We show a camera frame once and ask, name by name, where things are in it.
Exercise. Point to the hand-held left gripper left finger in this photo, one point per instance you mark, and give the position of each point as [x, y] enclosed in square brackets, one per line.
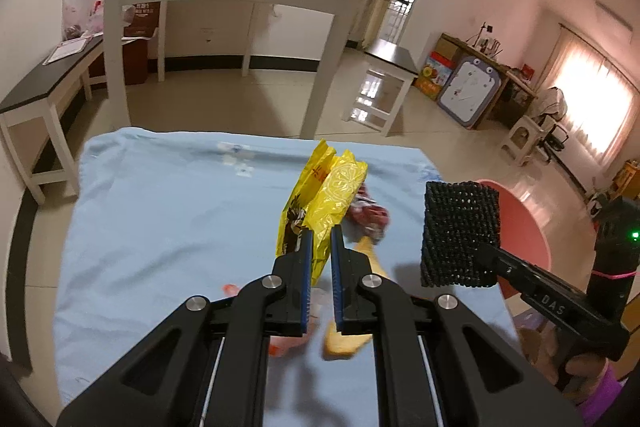
[305, 277]

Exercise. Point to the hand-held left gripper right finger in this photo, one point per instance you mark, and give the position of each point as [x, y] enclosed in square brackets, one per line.
[336, 282]

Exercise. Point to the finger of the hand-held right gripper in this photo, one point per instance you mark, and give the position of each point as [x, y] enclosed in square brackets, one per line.
[530, 287]

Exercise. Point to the pink plastic basin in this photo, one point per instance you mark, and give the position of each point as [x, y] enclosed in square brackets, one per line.
[520, 232]

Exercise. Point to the orange yellow wrapper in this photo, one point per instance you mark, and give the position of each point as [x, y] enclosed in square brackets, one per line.
[345, 344]

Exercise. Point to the pink wrapper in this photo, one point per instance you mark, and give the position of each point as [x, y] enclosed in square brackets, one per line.
[287, 344]

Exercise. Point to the dark red wrapper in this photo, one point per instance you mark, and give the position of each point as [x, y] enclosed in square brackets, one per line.
[367, 214]

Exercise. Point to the yellow packet with black figure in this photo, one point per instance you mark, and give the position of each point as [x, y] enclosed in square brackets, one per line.
[300, 202]

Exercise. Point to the black foam net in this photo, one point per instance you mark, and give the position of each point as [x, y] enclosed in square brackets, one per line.
[460, 232]

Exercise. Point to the yellow lemon print packet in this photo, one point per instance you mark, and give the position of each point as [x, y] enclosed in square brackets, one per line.
[340, 187]

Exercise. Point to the person's right forearm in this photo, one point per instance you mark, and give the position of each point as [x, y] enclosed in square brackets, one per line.
[607, 399]

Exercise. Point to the person's right hand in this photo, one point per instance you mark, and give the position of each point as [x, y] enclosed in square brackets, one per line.
[587, 374]

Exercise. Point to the black cat print box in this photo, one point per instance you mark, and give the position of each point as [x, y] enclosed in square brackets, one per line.
[595, 206]

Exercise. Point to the wooden cabinet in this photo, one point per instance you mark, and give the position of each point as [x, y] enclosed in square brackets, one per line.
[627, 179]

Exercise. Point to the light blue floral tablecloth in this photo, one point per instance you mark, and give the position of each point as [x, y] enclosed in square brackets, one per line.
[175, 232]

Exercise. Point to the white sheer curtain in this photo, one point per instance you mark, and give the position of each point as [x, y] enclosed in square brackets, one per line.
[590, 97]

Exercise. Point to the white plastic stool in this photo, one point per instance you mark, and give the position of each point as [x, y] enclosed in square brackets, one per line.
[522, 127]

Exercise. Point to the office chair with clothes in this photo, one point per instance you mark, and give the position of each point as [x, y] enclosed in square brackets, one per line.
[550, 107]

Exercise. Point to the wooden desk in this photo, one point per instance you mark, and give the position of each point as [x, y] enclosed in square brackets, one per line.
[520, 84]

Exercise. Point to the cartoon face whiteboard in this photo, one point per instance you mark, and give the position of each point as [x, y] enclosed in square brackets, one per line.
[470, 89]

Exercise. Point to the fruit print cardboard box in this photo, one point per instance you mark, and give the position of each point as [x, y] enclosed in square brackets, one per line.
[432, 74]

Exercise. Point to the ceiling light panel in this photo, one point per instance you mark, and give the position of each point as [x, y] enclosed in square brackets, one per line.
[615, 13]

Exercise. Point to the white stool with black top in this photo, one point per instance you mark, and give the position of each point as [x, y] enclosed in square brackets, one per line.
[392, 54]

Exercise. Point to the brown cardboard box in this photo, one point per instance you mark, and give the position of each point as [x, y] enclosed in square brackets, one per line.
[446, 48]

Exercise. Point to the white paper sheet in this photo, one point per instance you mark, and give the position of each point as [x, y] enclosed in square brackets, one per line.
[67, 51]

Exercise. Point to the white bench with black top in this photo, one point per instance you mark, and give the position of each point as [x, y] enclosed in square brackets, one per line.
[35, 82]

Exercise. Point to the translucent plastic bag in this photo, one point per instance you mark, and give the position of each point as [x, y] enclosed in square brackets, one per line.
[80, 12]

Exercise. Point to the wall socket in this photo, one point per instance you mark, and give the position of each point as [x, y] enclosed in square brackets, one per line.
[207, 34]

